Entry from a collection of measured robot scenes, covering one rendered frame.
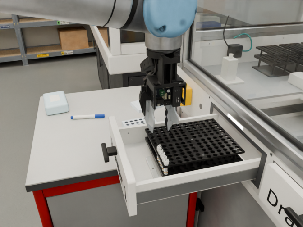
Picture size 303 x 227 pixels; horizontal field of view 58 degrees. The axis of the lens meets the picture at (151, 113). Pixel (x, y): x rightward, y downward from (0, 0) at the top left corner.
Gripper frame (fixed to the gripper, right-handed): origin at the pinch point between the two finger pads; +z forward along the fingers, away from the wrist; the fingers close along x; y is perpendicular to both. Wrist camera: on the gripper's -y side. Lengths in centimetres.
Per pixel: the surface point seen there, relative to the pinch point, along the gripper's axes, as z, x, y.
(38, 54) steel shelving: 83, -71, -364
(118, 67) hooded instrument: 14, 3, -82
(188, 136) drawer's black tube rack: 7.3, 9.6, -3.2
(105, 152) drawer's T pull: 6.1, -13.9, -0.5
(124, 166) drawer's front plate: 4.5, -10.5, 7.7
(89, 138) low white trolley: 21.3, -17.2, -30.7
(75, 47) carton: 80, -16, -377
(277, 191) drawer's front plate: 8.6, 21.1, 20.4
